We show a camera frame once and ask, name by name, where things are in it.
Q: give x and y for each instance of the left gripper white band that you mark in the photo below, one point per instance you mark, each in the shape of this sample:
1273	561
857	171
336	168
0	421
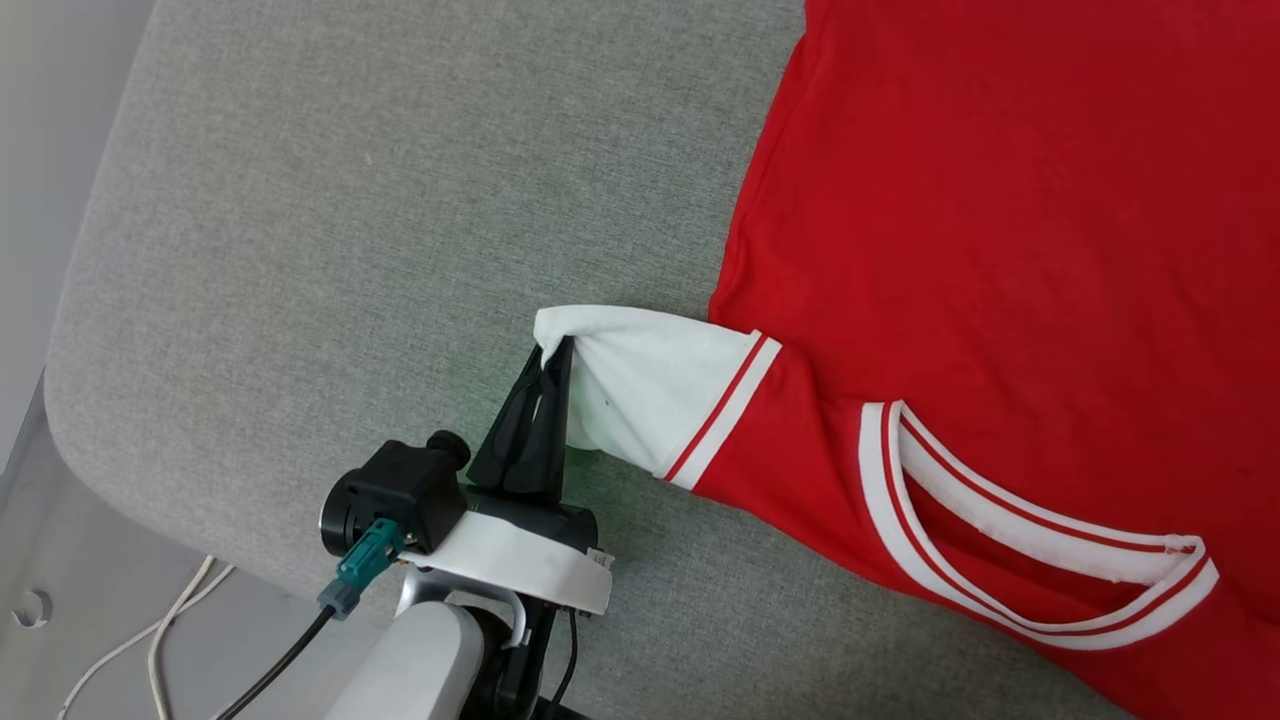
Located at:
520	560

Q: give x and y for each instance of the red white jersey shirt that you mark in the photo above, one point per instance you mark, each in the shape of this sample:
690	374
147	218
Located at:
1000	250

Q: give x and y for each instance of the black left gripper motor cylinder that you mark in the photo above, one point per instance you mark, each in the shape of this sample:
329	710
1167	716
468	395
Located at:
335	520

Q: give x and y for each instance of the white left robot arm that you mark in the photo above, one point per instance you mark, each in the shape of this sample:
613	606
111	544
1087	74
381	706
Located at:
420	660

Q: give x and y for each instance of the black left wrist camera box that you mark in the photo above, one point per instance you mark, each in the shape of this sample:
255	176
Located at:
410	490

